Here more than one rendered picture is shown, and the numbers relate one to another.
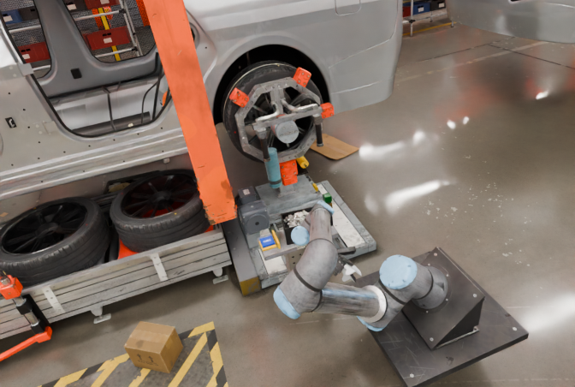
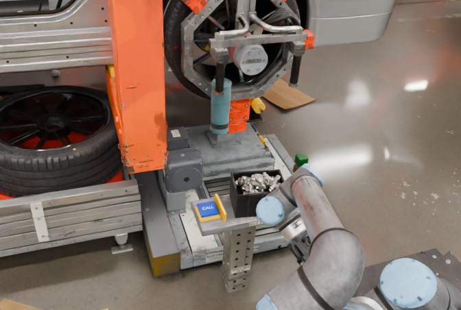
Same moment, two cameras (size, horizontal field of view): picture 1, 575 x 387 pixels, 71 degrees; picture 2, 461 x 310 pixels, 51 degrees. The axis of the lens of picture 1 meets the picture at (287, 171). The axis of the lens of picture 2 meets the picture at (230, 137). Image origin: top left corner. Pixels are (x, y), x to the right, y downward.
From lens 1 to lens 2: 47 cm
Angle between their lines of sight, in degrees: 7
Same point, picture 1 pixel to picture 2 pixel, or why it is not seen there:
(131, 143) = (22, 37)
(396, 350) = not seen: outside the picture
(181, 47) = not seen: outside the picture
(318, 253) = (344, 254)
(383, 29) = not seen: outside the picture
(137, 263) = (9, 212)
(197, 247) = (99, 201)
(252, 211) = (183, 162)
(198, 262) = (96, 222)
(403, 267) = (420, 278)
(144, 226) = (26, 160)
